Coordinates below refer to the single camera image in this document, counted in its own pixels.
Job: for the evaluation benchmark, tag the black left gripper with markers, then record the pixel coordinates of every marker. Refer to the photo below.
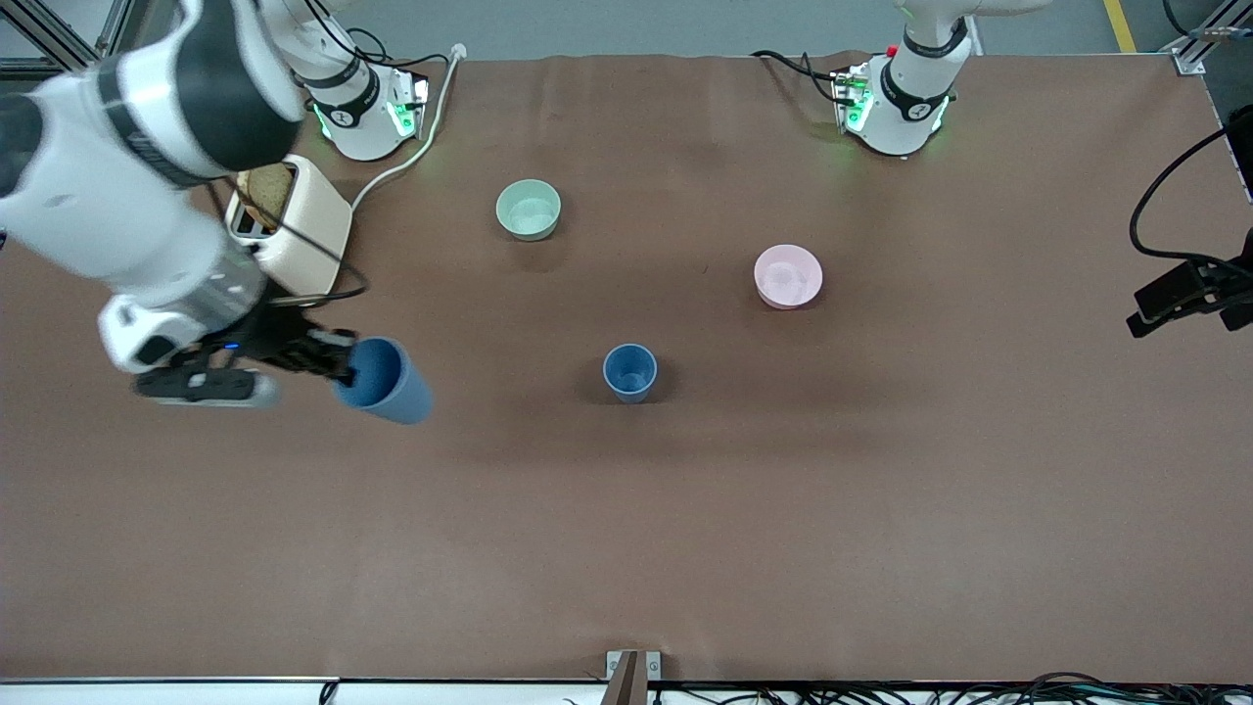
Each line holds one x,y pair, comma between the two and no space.
1217,286

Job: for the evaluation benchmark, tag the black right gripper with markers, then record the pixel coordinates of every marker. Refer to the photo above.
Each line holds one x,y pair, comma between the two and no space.
266,337

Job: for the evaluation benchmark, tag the blue ribbed plastic cup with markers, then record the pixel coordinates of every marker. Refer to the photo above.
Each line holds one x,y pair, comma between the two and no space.
396,392
629,372

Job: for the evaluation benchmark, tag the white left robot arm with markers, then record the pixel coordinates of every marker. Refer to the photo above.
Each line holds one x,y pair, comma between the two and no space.
910,98

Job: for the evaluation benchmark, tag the white two-slot toaster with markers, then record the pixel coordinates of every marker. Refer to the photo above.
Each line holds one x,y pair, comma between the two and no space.
313,230

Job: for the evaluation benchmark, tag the brown bread slice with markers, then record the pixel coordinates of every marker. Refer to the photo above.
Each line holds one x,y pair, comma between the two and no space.
266,191

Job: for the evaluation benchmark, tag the mint green bowl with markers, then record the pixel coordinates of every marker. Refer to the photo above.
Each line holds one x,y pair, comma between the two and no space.
529,211

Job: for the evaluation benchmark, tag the yellow floor tape strip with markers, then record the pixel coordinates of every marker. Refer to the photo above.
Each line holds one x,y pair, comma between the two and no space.
1121,24

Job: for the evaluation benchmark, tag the brown table cover sheet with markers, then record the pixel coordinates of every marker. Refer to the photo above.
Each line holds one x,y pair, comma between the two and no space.
881,490

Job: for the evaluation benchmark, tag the pink bowl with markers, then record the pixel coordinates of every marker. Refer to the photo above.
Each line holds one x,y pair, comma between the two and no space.
788,276

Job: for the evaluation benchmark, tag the aluminium frame profile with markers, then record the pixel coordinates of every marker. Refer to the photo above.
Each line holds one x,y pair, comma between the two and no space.
1189,61
59,39

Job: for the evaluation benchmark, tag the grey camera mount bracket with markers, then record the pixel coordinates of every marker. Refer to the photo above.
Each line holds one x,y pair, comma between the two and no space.
633,676

